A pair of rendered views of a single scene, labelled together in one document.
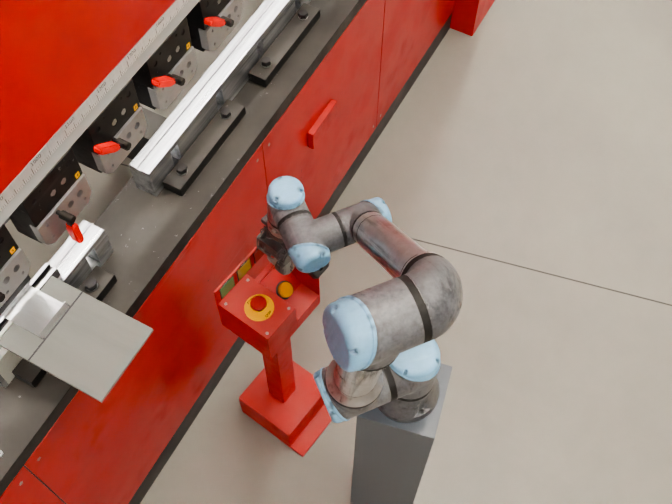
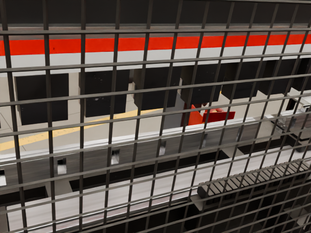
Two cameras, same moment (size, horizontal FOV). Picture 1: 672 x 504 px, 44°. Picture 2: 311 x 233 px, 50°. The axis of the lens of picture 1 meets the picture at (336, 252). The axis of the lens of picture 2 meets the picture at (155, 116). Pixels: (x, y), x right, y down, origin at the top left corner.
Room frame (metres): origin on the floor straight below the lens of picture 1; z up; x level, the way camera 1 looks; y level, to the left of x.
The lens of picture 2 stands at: (2.60, 0.82, 1.69)
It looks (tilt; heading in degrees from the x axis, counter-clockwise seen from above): 29 degrees down; 212
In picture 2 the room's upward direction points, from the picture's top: 8 degrees clockwise
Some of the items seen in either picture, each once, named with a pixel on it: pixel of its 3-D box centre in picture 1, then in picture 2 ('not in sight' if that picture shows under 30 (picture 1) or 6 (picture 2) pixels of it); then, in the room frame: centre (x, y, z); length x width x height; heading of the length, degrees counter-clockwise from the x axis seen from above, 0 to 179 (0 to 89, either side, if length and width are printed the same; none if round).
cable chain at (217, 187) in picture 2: not in sight; (258, 179); (1.66, 0.66, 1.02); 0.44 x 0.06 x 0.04; 152
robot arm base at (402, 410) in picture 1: (407, 382); not in sight; (0.70, -0.16, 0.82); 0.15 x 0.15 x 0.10
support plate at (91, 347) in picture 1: (75, 336); (297, 92); (0.73, 0.54, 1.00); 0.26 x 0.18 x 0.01; 62
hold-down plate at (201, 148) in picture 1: (205, 146); not in sight; (1.30, 0.33, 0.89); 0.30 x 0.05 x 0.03; 152
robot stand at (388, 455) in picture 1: (394, 443); (178, 132); (0.70, -0.16, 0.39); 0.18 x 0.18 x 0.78; 74
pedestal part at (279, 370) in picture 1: (277, 356); not in sight; (0.95, 0.16, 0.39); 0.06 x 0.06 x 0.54; 53
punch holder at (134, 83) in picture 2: not in sight; (155, 83); (1.65, 0.21, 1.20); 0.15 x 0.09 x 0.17; 152
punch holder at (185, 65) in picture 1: (158, 60); (241, 76); (1.30, 0.39, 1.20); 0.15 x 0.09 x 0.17; 152
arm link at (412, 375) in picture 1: (408, 363); not in sight; (0.70, -0.15, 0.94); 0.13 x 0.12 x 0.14; 114
